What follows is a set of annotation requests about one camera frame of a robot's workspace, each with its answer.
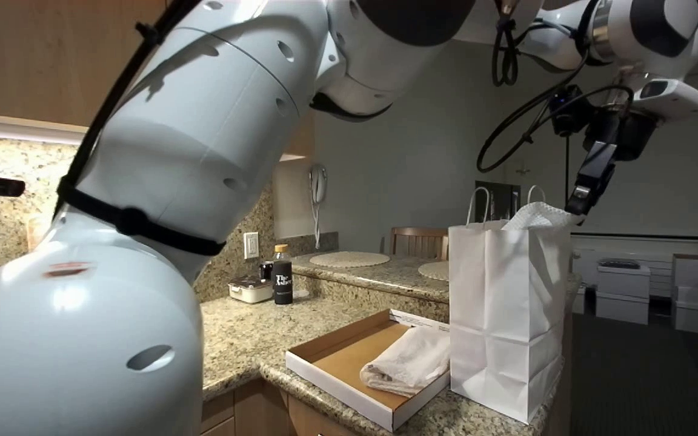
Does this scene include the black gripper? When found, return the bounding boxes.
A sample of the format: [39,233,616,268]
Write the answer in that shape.
[564,102,661,217]

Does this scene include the wooden chair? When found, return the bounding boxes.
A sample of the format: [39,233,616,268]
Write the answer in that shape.
[380,226,451,261]

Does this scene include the flat cardboard tray box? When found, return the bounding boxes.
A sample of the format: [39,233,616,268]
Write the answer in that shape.
[283,308,452,434]

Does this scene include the wooden wall cabinets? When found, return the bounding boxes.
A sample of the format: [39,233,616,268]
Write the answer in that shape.
[0,0,317,164]

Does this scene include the white wall outlet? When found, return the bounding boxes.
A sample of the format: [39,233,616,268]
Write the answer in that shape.
[240,229,262,261]

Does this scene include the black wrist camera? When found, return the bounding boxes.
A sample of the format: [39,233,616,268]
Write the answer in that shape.
[548,82,601,141]

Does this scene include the black bottle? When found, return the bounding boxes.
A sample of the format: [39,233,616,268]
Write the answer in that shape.
[268,243,296,308]

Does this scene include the small flat plastic container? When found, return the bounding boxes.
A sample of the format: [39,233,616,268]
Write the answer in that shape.
[228,278,277,308]

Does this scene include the wooden counter cabinet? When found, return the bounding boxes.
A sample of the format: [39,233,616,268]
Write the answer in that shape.
[199,377,353,436]

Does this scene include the white mesh towel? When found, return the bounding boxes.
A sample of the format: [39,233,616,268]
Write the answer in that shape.
[357,321,452,399]
[498,198,580,238]

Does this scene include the round woven placemat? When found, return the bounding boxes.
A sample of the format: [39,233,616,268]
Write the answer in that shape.
[414,257,452,284]
[308,249,393,270]

